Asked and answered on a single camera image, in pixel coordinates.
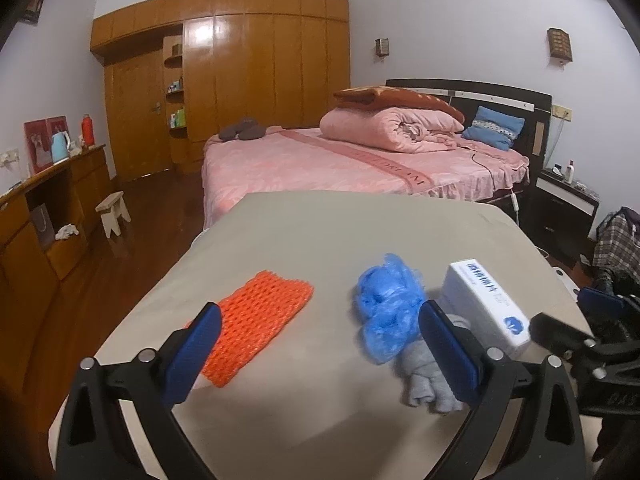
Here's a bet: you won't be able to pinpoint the grey sock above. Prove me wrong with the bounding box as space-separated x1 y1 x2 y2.
397 332 463 415

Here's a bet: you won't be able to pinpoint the white medicine box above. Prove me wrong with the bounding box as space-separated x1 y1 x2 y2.
438 259 530 359

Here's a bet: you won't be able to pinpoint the blue plastic bag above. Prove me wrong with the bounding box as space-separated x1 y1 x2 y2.
354 254 426 364

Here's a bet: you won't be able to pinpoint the black white nightstand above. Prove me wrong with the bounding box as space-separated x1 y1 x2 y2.
521 169 600 268

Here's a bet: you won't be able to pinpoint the white lotion bottle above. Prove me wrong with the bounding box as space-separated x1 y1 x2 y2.
564 160 575 184

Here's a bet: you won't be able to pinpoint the white blanket controller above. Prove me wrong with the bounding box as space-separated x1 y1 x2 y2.
509 190 520 226

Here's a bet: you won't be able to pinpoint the blue pillow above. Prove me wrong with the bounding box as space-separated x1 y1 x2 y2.
462 106 525 151

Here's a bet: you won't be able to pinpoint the white cloth in desk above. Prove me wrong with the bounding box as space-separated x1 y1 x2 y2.
54 223 79 240

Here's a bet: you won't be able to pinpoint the wooden sideboard desk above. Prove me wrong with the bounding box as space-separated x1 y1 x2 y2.
1 146 112 398

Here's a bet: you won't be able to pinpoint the beige table cloth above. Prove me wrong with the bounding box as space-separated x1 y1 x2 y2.
94 191 587 479

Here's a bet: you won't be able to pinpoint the small white wooden stool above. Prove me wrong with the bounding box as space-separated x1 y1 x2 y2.
96 191 131 238

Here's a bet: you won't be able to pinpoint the dark wooden headboard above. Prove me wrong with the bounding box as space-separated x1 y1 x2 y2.
386 78 552 183

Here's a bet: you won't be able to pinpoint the folded pink quilt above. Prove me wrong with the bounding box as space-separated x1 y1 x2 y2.
319 107 464 154

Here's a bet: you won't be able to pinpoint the red brown patterned pillow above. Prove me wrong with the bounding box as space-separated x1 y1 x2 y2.
333 86 465 124

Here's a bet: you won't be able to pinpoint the light blue electric kettle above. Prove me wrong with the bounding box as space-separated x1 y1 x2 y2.
51 131 70 165

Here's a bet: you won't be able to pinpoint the red thermos bottle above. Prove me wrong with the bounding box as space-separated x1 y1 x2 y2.
81 114 96 146

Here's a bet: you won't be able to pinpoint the red picture box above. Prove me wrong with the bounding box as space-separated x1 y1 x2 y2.
24 116 68 174

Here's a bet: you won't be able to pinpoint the bed with pink sheet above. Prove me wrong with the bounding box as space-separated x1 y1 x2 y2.
202 129 529 229

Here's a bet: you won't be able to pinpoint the grey slippers on bed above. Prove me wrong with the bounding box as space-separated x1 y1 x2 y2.
218 118 266 142

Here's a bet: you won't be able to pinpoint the wooden wardrobe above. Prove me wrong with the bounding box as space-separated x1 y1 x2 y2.
90 0 350 182

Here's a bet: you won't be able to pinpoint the wall power outlet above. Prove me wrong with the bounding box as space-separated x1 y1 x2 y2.
551 104 573 122

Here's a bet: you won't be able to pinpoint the brown wall lamp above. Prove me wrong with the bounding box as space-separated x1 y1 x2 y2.
547 27 573 63

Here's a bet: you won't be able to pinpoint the small wall switch lamp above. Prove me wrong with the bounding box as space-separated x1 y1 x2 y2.
374 37 390 58

